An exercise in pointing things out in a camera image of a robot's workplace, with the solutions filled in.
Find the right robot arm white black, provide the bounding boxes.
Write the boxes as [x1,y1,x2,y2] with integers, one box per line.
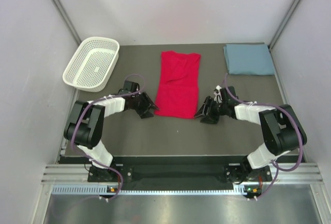
[194,86,307,181]

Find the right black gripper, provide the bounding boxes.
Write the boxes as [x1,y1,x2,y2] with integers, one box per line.
[194,96,228,124]

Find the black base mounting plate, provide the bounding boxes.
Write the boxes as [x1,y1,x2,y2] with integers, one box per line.
[87,156,274,184]

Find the red t shirt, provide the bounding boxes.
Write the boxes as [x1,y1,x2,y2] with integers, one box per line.
[154,51,201,119]

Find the aluminium corner post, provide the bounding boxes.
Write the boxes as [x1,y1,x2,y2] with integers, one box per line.
[268,0,302,52]
[51,0,82,45]

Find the right aluminium corner post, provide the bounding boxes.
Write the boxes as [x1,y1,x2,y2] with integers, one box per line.
[268,0,302,52]

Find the left aluminium corner post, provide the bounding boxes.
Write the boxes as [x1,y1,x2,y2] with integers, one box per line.
[51,0,82,45]

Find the grey slotted cable duct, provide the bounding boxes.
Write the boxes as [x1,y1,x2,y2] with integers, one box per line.
[51,184,262,196]

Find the folded blue t shirt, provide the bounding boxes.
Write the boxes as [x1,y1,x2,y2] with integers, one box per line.
[223,44,275,76]

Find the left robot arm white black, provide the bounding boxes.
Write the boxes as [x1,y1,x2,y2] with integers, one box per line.
[64,80,159,181]

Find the aluminium frame rail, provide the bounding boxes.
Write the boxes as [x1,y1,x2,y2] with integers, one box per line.
[41,163,323,185]

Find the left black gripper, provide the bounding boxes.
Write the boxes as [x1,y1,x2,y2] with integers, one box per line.
[131,91,159,118]

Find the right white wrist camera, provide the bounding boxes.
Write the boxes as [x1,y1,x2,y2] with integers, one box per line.
[214,85,222,103]

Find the white perforated plastic basket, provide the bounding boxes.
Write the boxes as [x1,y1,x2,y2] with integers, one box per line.
[63,37,120,93]

